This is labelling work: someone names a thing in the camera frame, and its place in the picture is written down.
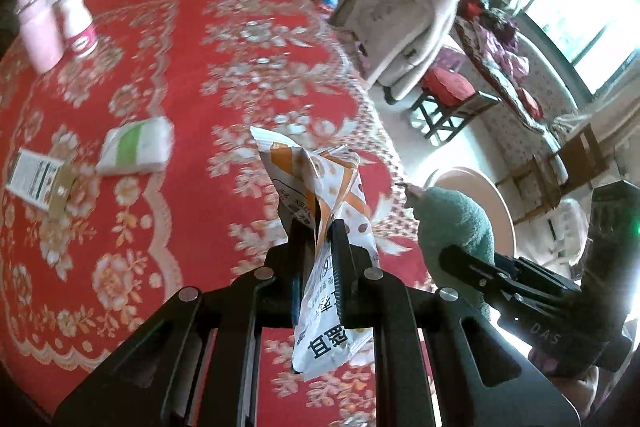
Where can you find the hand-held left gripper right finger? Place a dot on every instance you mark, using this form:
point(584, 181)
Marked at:
point(342, 287)

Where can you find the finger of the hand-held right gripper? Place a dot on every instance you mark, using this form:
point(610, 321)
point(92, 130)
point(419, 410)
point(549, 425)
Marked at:
point(470, 269)

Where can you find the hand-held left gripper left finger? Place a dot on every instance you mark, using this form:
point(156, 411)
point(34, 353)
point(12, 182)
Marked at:
point(298, 302)

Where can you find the teal fuzzy cloth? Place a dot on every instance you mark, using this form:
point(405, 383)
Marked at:
point(450, 222)

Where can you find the white round bin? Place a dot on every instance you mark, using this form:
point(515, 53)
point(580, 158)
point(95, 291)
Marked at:
point(475, 187)

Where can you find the orange white snack wrapper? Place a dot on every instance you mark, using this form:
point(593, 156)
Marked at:
point(320, 177)

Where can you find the white green tissue pack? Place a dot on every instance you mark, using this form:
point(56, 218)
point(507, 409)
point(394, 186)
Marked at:
point(135, 147)

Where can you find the white green carton with barcode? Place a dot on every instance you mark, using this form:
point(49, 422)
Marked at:
point(32, 174)

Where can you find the person's right hand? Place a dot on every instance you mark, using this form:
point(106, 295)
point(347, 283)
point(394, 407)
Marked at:
point(570, 387)

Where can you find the wooden chair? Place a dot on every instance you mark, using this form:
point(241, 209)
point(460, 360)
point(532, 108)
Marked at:
point(575, 157)

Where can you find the floral sofa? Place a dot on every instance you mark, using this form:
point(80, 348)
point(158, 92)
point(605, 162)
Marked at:
point(540, 107)

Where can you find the red cushion stool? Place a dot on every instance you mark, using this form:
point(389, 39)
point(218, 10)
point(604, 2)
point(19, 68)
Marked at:
point(450, 84)

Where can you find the purple clothes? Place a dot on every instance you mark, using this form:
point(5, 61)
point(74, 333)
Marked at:
point(500, 42)

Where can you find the beige coat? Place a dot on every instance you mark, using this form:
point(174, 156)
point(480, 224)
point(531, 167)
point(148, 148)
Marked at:
point(395, 37)

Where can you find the red floral tablecloth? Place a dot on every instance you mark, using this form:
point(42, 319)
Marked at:
point(200, 57)

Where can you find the white bottle with pink label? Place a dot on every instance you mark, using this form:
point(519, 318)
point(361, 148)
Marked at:
point(77, 24)

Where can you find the pink thermos bottle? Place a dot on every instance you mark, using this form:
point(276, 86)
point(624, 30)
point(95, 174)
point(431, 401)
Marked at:
point(42, 37)

